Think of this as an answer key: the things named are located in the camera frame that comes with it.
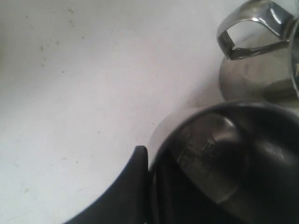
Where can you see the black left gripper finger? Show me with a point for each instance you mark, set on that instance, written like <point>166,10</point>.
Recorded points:
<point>124,201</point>

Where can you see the stainless steel mug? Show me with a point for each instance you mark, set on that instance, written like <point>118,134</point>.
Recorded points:
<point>265,65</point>
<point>232,163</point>

